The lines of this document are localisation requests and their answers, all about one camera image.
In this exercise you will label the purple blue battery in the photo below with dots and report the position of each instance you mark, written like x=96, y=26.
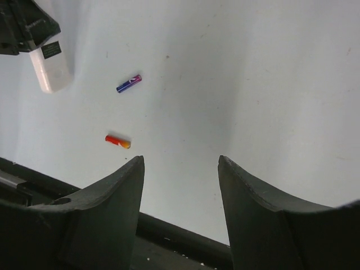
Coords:
x=129, y=83

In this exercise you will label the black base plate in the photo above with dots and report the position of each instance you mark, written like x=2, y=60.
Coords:
x=159, y=245

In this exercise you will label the white remote control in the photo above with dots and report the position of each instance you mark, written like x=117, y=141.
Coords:
x=51, y=66

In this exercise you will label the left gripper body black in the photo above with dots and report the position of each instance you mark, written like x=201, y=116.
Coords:
x=15, y=37

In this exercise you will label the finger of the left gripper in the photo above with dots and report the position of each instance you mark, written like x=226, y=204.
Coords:
x=35, y=26

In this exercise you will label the red orange battery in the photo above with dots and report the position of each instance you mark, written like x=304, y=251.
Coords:
x=126, y=144

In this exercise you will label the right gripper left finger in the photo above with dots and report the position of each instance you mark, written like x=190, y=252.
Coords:
x=58, y=226

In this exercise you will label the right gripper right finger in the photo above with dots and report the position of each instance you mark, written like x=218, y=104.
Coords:
x=271, y=229

